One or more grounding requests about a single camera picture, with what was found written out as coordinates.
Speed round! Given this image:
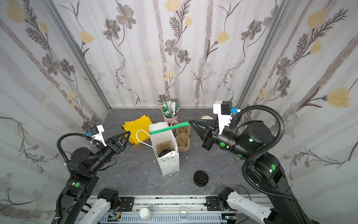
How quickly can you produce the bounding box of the clear glass cup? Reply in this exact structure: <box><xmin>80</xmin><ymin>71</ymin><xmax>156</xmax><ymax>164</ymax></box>
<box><xmin>179</xmin><ymin>207</ymin><xmax>189</xmax><ymax>220</ymax></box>

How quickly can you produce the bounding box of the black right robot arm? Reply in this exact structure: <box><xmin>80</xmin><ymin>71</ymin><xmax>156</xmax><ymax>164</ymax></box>
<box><xmin>188</xmin><ymin>105</ymin><xmax>316</xmax><ymax>224</ymax></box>

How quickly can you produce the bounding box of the green straw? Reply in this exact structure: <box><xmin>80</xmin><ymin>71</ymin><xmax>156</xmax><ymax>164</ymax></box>
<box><xmin>150</xmin><ymin>122</ymin><xmax>190</xmax><ymax>135</ymax></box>

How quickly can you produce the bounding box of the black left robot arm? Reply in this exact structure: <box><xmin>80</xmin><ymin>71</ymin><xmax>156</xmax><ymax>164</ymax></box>
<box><xmin>52</xmin><ymin>131</ymin><xmax>134</xmax><ymax>224</ymax></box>

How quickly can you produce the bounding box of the brown pulp carrier stack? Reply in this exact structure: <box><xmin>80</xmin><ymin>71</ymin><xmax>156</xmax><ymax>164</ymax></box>
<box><xmin>175</xmin><ymin>126</ymin><xmax>191</xmax><ymax>152</ymax></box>

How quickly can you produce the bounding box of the white round knob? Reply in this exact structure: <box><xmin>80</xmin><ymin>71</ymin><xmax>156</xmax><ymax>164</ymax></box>
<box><xmin>139</xmin><ymin>207</ymin><xmax>153</xmax><ymax>221</ymax></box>

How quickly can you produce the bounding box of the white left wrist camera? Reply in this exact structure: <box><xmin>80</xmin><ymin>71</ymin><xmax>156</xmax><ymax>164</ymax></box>
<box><xmin>86</xmin><ymin>125</ymin><xmax>106</xmax><ymax>146</ymax></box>

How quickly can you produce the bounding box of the white paper takeout bag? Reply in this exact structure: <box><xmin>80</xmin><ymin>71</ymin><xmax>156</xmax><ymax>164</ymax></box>
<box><xmin>136</xmin><ymin>122</ymin><xmax>180</xmax><ymax>176</ymax></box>

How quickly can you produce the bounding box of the pink cup with straws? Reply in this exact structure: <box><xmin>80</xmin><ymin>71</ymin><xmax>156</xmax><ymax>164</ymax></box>
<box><xmin>161</xmin><ymin>101</ymin><xmax>179</xmax><ymax>124</ymax></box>

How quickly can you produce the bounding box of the brown pulp cup carrier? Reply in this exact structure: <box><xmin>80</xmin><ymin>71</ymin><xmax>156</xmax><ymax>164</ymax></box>
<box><xmin>157</xmin><ymin>141</ymin><xmax>174</xmax><ymax>156</ymax></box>

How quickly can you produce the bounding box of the white perforated cable tray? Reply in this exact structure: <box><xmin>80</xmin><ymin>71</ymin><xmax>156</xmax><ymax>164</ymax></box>
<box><xmin>94</xmin><ymin>213</ymin><xmax>227</xmax><ymax>224</ymax></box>

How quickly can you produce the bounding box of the yellow paper napkin stack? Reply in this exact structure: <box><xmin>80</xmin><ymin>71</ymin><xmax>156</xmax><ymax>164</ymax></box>
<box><xmin>122</xmin><ymin>115</ymin><xmax>152</xmax><ymax>145</ymax></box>

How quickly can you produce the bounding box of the stack of paper cups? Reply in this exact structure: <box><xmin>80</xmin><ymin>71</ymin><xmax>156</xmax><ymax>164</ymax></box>
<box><xmin>201</xmin><ymin>115</ymin><xmax>213</xmax><ymax>120</ymax></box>

